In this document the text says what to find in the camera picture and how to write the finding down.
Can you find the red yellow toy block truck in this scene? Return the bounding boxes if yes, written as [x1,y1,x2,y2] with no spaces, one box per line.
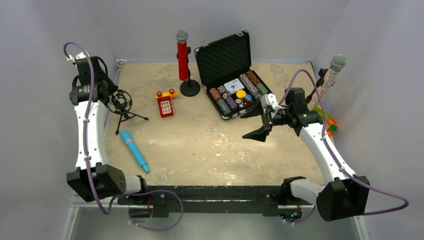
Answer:
[154,88,178,118]

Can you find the black poker chip case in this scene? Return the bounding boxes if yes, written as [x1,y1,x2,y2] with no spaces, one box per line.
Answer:
[194,30,271,121]

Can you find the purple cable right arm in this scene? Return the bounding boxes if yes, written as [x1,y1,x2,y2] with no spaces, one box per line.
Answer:
[277,68,410,217]

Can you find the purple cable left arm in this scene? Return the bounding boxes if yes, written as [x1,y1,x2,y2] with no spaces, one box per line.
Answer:
[62,42,117,216]

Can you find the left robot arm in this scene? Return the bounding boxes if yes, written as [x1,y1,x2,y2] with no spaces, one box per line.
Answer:
[66,52,147,202]

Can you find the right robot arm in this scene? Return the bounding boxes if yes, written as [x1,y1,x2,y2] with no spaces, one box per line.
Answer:
[240,87,369,222]

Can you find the red glitter microphone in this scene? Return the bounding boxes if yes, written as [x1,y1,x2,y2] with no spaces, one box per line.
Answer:
[175,29,189,81]

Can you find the black mic stand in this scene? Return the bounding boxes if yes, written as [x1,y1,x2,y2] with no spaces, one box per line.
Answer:
[305,68,328,104]
[179,46,201,97]

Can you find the green toy block bar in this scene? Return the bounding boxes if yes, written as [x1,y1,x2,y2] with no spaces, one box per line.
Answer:
[312,106,332,120]

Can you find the purple cable at base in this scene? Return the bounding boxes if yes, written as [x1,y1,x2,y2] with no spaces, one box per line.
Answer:
[128,189,185,233]

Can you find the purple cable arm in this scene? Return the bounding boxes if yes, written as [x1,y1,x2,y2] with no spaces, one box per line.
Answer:
[277,68,410,217]
[62,42,117,216]

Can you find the black shock mount tripod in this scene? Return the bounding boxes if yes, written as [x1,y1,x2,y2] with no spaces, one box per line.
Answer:
[106,89,149,135]

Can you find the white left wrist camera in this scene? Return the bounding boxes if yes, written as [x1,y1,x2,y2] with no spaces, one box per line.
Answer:
[66,52,87,65]

